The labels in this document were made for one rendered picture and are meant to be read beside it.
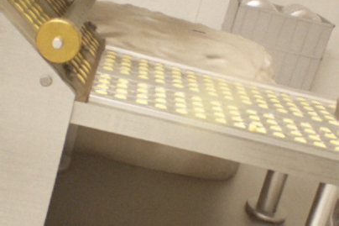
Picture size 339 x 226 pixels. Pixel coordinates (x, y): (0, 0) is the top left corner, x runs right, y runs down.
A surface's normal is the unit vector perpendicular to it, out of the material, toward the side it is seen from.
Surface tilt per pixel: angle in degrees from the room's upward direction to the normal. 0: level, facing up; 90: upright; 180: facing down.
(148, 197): 0
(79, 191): 0
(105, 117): 90
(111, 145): 91
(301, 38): 90
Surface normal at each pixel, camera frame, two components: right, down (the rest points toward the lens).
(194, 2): 0.03, 0.32
